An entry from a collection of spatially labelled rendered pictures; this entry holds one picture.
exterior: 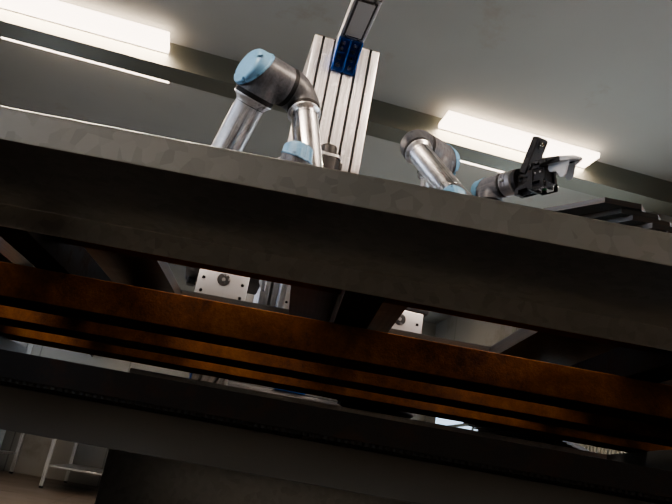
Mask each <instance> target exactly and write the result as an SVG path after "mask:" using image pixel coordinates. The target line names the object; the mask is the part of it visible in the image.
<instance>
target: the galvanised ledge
mask: <svg viewBox="0 0 672 504"><path fill-rule="evenodd" d="M129 373H135V374H140V375H146V376H151V377H157V378H162V379H168V380H173V381H179V382H184V383H190V384H195V385H201V386H206V387H212V388H217V389H223V390H228V391H234V392H239V393H245V394H250V395H256V396H261V397H267V398H272V399H278V400H283V401H288V402H294V403H299V404H305V405H310V406H316V407H321V408H327V409H332V410H338V411H343V412H349V413H354V414H360V415H365V416H371V417H376V418H382V419H387V420H393V421H398V422H404V423H409V424H415V425H420V426H426V427H431V428H437V429H442V430H448V431H453V432H459V433H464V434H470V435H475V436H481V437H486V438H492V439H497V440H503V441H508V442H514V443H519V444H525V445H530V446H536V447H541V448H547V449H552V450H558V451H563V452H569V453H574V454H580V455H585V456H591V457H596V458H602V459H607V455H606V454H601V453H595V452H590V451H584V450H579V449H573V448H568V447H562V446H557V445H551V444H546V443H540V442H535V441H529V440H524V439H519V438H513V437H508V436H502V435H497V434H491V433H486V432H480V431H475V430H469V429H464V428H458V427H453V426H447V425H442V424H436V423H431V422H425V421H420V420H414V419H409V418H403V417H398V416H392V415H387V414H381V413H376V412H370V411H365V410H359V409H354V408H348V407H343V406H337V405H332V404H326V403H321V402H315V401H310V400H304V399H299V398H293V397H288V396H282V395H277V394H271V393H266V392H261V391H255V390H250V389H244V388H239V387H233V386H228V385H222V384H217V383H211V382H206V381H200V380H195V379H189V378H184V377H178V376H173V375H167V374H162V373H156V372H151V371H145V370H140V369H134V368H130V372H129Z"/></svg>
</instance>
